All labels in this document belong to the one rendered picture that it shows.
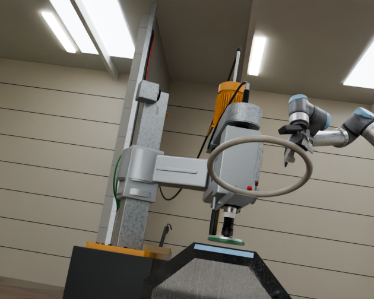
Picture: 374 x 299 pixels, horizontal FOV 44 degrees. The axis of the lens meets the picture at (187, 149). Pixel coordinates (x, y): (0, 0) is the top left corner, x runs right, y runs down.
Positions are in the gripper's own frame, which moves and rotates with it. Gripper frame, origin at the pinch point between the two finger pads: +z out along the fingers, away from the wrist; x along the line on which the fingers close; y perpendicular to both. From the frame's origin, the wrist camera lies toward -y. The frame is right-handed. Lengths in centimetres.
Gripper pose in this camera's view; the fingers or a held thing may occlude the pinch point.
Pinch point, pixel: (297, 159)
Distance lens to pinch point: 203.5
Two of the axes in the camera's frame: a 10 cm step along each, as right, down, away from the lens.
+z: -1.1, 8.0, -5.9
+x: -6.1, 4.1, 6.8
